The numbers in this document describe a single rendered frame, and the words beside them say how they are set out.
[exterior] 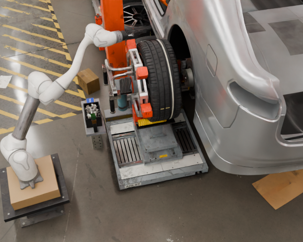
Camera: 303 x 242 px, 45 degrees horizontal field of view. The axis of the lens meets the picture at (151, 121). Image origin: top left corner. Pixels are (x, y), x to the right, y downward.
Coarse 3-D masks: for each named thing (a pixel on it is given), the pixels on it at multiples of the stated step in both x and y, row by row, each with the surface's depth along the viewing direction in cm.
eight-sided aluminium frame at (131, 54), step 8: (136, 48) 287; (128, 56) 297; (136, 56) 284; (128, 64) 312; (136, 64) 274; (144, 80) 273; (144, 88) 273; (136, 96) 323; (144, 96) 274; (136, 112) 310
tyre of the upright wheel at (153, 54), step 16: (144, 48) 278; (160, 48) 278; (160, 64) 271; (176, 64) 272; (160, 80) 270; (176, 80) 272; (160, 96) 272; (176, 96) 276; (160, 112) 282; (176, 112) 288
